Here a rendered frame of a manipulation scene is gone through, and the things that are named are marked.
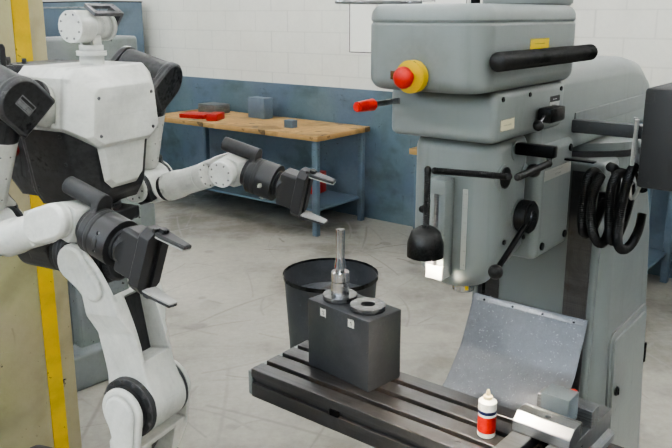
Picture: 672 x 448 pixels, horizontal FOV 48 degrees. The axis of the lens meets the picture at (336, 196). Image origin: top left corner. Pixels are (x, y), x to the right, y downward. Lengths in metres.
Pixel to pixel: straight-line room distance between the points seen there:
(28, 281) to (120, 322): 1.26
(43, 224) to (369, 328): 0.81
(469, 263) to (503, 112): 0.32
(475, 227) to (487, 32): 0.40
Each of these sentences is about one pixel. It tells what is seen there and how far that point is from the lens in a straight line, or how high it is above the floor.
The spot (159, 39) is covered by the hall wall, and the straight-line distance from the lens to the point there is 8.93.
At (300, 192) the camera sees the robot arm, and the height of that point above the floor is 1.47.
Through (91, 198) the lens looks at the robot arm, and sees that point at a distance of 1.40.
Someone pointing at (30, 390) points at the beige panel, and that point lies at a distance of 3.11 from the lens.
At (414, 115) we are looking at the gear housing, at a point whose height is 1.67.
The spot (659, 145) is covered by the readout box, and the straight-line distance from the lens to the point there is 1.69.
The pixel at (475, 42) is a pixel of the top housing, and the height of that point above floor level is 1.82.
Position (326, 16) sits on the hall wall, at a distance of 7.20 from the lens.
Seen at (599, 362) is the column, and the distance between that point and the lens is 2.09.
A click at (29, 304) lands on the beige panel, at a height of 0.84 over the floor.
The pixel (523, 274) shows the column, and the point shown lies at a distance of 2.05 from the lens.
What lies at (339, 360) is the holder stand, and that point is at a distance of 1.96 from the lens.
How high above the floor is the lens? 1.87
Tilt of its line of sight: 14 degrees down
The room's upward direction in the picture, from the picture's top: straight up
